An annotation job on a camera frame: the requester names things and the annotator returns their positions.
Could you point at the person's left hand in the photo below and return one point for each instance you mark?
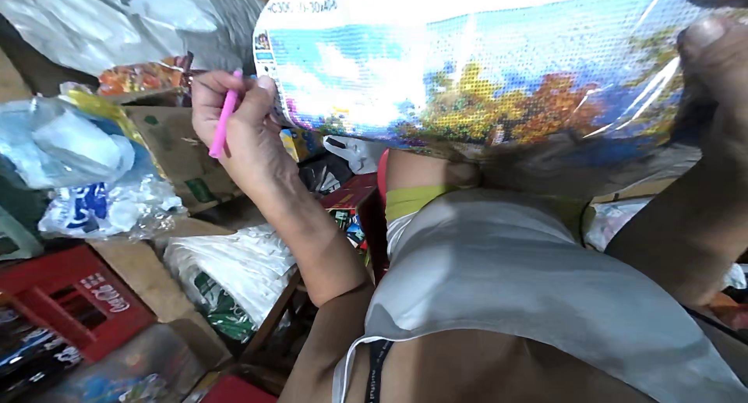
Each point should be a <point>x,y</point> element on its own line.
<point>248,140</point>

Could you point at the person's right hand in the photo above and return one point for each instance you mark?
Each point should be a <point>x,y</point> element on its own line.
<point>722,58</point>

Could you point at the person's left fingers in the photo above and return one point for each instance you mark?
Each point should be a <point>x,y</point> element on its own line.
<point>211,84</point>

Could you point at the person's left thumb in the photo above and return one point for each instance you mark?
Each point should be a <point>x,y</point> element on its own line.
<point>256,102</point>

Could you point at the person's right thumb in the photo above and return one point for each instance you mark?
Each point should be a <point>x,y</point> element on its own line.
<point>704,37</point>

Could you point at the pink pen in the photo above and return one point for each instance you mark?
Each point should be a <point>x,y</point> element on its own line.
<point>224,122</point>

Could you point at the landscape mosaic canvas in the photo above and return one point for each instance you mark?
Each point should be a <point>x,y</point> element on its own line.
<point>362,70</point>

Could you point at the person's right forearm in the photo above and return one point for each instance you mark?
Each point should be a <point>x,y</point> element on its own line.
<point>689,216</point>

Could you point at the person's left forearm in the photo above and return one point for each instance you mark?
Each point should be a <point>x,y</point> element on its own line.
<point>309,239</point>

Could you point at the yellow and blue packet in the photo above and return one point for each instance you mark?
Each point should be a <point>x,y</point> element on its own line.
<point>299,144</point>

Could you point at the brown cardboard box green marks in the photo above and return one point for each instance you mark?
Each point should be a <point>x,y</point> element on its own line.
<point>181,140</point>

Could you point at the bag of orange packets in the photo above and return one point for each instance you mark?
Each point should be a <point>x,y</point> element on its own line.
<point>137,78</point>

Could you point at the large translucent white plastic bag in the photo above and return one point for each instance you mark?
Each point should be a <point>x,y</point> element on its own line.
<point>146,17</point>

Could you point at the black plastic bag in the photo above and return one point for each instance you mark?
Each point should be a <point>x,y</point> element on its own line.
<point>324,175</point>

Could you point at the yellow plastic bag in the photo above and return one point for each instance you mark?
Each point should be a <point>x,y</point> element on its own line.
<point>105,105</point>

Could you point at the white plastic carrier bag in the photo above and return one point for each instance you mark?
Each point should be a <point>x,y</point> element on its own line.
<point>365,154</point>

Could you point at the dark red box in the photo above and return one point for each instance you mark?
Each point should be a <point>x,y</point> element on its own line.
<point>356,191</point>

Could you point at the light blue plastic bag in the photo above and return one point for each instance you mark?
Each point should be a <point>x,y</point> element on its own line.
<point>64,140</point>

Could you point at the white bag with green packets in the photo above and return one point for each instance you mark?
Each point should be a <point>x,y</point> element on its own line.
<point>245,262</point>

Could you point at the pile of small colourful packets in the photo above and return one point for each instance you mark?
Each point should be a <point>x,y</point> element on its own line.
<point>353,230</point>

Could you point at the clear bag with blue print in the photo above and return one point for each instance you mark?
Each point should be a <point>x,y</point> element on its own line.
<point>99,210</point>

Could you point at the light brown cardboard piece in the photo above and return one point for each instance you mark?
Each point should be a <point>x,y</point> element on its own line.
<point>634,191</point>

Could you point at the person's legs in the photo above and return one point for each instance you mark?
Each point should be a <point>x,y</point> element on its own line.
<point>426,172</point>

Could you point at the plain brown cardboard box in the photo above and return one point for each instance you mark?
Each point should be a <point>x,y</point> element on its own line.
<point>146,274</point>

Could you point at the clear plastic bag pinkish contents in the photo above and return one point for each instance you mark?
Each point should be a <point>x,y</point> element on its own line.
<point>610,222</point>

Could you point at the grey green plastic container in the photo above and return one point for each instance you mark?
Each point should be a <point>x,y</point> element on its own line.
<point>17,227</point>

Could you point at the small white plastic bag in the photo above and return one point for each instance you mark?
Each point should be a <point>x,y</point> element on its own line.
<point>734,277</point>

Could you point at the red plastic bottle crate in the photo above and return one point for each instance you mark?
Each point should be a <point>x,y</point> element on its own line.
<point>111,309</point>

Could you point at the red plastic seat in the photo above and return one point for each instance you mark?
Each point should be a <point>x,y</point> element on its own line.
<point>236,391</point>

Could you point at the clear bag of colourful packets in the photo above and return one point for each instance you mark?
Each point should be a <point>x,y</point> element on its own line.
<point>134,368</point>

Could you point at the person's body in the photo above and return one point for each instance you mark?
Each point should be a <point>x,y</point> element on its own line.
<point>496,274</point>

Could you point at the pile of dark bottles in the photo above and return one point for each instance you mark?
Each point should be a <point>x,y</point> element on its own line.
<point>35,350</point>

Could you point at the brown wooden frame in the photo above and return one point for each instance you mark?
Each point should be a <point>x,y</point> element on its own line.
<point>277,312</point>

